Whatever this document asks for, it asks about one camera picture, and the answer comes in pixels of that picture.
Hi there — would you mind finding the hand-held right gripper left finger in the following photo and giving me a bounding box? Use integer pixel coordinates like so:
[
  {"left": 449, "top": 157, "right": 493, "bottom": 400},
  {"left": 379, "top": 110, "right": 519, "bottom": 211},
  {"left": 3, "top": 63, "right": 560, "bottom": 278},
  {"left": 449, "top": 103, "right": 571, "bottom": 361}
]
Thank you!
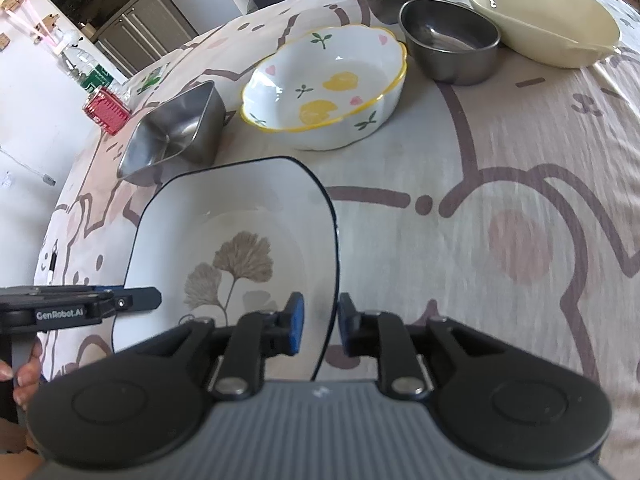
[{"left": 165, "top": 292, "right": 306, "bottom": 402}]

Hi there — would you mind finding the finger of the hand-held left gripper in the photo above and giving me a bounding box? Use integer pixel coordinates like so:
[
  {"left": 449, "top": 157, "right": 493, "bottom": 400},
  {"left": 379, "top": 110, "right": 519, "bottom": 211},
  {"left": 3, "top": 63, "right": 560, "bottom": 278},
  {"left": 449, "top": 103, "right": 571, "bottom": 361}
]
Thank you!
[{"left": 112, "top": 286, "right": 162, "bottom": 312}]

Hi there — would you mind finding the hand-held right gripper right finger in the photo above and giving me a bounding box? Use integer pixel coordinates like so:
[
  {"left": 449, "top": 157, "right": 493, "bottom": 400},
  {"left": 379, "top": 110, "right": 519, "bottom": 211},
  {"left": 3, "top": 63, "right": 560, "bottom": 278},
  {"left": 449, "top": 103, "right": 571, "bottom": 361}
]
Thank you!
[{"left": 337, "top": 292, "right": 472, "bottom": 401}]

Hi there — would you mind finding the white leaf print plate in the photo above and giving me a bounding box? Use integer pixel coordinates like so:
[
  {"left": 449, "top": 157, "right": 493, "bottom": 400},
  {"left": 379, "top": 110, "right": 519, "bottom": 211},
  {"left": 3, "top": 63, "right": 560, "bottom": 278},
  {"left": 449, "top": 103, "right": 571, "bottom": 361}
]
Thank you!
[{"left": 111, "top": 156, "right": 342, "bottom": 382}]

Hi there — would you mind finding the shiny square steel bowl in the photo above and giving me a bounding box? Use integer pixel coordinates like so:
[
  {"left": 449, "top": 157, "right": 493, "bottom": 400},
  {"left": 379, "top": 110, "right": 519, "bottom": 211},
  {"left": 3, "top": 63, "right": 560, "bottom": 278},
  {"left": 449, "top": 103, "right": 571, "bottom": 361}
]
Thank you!
[{"left": 116, "top": 80, "right": 227, "bottom": 186}]

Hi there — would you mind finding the floral yellow rimmed bowl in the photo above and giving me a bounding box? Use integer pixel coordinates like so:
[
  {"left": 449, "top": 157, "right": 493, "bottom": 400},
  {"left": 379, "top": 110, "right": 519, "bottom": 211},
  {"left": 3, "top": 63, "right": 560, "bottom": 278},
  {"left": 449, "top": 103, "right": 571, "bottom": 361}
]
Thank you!
[{"left": 239, "top": 25, "right": 409, "bottom": 152}]

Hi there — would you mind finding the round steel bowl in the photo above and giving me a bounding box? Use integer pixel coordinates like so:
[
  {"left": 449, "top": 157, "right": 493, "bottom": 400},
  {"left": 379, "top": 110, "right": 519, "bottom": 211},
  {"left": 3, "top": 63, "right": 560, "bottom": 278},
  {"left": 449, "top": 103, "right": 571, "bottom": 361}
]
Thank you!
[{"left": 398, "top": 0, "right": 502, "bottom": 86}]

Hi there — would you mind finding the cream bowl with handles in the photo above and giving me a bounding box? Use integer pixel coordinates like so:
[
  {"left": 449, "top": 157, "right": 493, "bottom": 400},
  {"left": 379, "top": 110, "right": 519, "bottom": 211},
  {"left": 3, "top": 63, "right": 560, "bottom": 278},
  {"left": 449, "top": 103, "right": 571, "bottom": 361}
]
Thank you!
[{"left": 466, "top": 0, "right": 624, "bottom": 70}]

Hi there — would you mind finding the person's left hand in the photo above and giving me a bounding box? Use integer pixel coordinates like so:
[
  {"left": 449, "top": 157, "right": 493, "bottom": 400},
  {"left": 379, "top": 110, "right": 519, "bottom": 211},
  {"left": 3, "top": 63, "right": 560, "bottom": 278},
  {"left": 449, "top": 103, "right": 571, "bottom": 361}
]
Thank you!
[{"left": 0, "top": 339, "right": 45, "bottom": 412}]

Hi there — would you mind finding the green snack packet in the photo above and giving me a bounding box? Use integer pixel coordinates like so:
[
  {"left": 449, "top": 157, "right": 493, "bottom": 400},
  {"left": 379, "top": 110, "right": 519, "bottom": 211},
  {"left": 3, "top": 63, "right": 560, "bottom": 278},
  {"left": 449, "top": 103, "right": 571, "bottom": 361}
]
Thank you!
[{"left": 135, "top": 65, "right": 169, "bottom": 95}]

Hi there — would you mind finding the cartoon printed tablecloth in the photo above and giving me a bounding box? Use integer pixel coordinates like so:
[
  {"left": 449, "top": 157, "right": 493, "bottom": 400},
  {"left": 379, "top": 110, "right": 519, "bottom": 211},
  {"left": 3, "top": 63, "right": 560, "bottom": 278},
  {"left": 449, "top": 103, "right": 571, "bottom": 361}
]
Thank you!
[{"left": 34, "top": 0, "right": 640, "bottom": 480}]

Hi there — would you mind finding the green label water bottle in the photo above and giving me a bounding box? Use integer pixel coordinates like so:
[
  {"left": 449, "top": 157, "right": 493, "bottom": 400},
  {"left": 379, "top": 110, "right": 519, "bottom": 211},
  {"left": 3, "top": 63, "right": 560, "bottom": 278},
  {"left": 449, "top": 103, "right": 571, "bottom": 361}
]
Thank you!
[{"left": 59, "top": 35, "right": 126, "bottom": 98}]

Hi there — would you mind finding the grey kitchen cabinet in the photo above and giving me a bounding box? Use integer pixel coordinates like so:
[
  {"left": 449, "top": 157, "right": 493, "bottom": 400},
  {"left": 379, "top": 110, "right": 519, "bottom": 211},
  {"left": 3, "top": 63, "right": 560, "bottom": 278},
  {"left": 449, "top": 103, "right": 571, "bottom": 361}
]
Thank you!
[{"left": 94, "top": 0, "right": 199, "bottom": 79}]

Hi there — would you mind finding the white cable with plug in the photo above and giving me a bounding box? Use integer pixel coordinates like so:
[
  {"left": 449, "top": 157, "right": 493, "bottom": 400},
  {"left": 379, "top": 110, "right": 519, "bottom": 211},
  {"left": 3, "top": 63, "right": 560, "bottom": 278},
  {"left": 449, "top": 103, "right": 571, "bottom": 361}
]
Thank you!
[{"left": 0, "top": 146, "right": 56, "bottom": 187}]

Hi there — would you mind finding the wooden clip wall decoration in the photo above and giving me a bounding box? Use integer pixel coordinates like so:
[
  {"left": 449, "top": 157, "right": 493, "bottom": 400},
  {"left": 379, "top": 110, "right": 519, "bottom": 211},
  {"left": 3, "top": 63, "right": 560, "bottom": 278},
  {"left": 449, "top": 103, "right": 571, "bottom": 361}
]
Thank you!
[{"left": 0, "top": 0, "right": 68, "bottom": 53}]

